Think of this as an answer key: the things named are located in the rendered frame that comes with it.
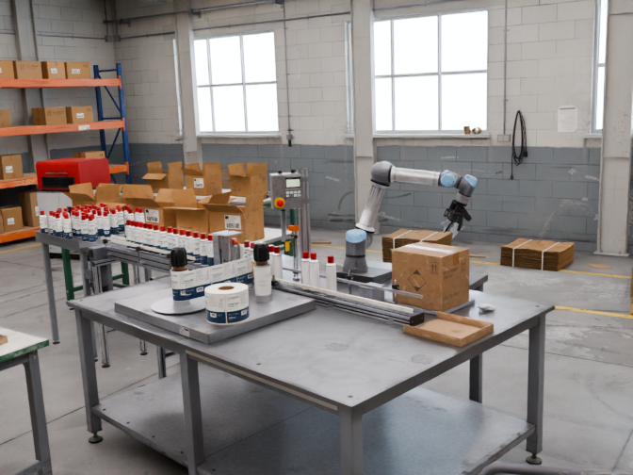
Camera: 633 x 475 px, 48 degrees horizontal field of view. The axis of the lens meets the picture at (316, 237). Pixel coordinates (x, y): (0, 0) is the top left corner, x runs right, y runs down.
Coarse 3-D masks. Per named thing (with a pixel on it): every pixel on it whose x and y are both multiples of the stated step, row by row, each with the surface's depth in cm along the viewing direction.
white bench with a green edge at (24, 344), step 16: (16, 336) 341; (32, 336) 340; (0, 352) 320; (16, 352) 322; (32, 352) 333; (0, 368) 321; (32, 368) 334; (32, 384) 335; (32, 400) 337; (32, 416) 340; (32, 432) 342; (48, 448) 345; (32, 464) 341; (48, 464) 346
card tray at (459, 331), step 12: (444, 312) 331; (432, 324) 325; (444, 324) 325; (456, 324) 324; (468, 324) 322; (480, 324) 318; (492, 324) 312; (420, 336) 310; (432, 336) 305; (444, 336) 301; (456, 336) 308; (468, 336) 299; (480, 336) 306
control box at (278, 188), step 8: (272, 176) 380; (280, 176) 380; (288, 176) 381; (296, 176) 381; (272, 184) 380; (280, 184) 380; (272, 192) 381; (280, 192) 381; (272, 200) 382; (288, 200) 383; (296, 200) 384; (272, 208) 385; (280, 208) 383; (288, 208) 385
